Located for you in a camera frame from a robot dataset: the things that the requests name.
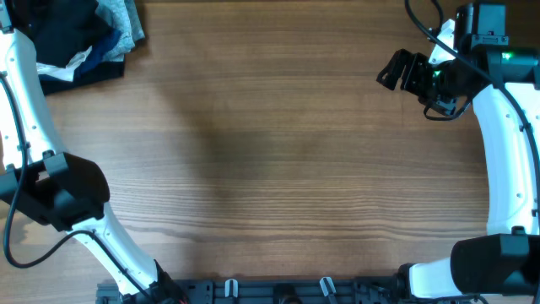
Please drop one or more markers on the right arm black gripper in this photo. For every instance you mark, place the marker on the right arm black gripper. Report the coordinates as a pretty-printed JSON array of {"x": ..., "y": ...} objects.
[{"x": 416, "y": 64}]

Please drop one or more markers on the black t-shirt with logo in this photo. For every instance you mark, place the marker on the black t-shirt with logo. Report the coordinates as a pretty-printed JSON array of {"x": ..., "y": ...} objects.
[{"x": 59, "y": 29}]

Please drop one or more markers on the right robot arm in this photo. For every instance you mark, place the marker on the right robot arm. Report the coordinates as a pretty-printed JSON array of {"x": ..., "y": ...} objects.
[{"x": 501, "y": 85}]

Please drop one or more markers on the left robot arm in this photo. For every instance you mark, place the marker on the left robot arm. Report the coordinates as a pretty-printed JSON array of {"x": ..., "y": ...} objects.
[{"x": 41, "y": 179}]

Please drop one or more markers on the black folded garment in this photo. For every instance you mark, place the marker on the black folded garment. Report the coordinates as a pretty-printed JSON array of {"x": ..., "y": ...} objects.
[{"x": 102, "y": 72}]

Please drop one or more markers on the navy blue garment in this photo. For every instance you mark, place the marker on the navy blue garment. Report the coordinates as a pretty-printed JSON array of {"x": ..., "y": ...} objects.
[{"x": 100, "y": 48}]

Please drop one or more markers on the white garment on pile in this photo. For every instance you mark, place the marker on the white garment on pile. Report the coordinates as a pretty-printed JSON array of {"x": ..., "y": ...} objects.
[{"x": 67, "y": 73}]

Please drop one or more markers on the right grey rail clamp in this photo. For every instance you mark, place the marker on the right grey rail clamp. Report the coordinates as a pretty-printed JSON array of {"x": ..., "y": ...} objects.
[{"x": 328, "y": 290}]

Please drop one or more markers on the grey rail clamp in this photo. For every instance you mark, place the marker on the grey rail clamp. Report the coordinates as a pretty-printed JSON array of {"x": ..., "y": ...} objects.
[
  {"x": 231, "y": 288},
  {"x": 328, "y": 290}
]

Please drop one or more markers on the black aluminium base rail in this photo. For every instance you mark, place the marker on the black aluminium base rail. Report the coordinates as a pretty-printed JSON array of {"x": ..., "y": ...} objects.
[{"x": 361, "y": 290}]

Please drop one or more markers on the left grey rail clamp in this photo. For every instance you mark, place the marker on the left grey rail clamp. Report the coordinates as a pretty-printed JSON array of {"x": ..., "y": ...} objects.
[{"x": 231, "y": 288}]

